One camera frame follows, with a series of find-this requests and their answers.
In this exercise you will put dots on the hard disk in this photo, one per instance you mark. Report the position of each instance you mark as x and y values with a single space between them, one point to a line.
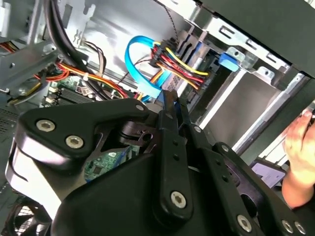
229 61

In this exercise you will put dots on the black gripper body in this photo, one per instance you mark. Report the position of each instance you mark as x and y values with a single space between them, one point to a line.
110 209

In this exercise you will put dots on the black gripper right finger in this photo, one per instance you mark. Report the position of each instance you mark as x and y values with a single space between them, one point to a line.
216 172

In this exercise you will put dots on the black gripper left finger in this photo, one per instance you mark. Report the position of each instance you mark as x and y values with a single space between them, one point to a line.
172 172

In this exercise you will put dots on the person's hand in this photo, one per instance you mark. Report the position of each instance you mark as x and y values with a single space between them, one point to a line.
302 152

